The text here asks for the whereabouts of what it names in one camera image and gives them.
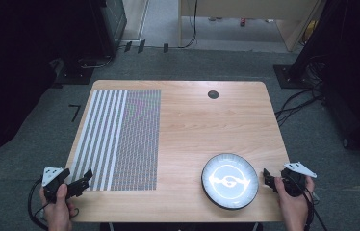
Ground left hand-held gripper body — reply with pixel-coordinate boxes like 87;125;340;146
41;166;73;204

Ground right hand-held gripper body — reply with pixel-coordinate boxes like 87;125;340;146
279;161;318;198

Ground person's right hand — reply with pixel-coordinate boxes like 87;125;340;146
273;175;316;231

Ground person's left hand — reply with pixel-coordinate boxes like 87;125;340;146
39;183;78;231

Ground white plate with black rim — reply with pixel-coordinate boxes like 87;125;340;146
200;152;261;211

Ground grey striped placemat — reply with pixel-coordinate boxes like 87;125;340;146
66;89;163;192

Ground black stand base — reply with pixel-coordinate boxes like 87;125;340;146
272;64;314;90

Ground yellow object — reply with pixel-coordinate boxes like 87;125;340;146
301;19;319;45

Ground black cabinet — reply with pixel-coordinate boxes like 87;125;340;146
86;0;128;61

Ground light wooden desk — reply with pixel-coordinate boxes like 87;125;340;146
177;0;327;53

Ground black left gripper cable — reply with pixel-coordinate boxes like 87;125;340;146
27;177;80;231

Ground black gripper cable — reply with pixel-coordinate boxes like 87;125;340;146
27;177;80;231
292;179;330;231

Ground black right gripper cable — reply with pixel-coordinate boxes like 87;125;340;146
292;179;330;231

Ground black floor cables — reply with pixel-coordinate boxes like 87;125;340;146
273;57;328;128

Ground black hanging cable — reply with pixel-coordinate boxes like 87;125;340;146
177;0;199;50

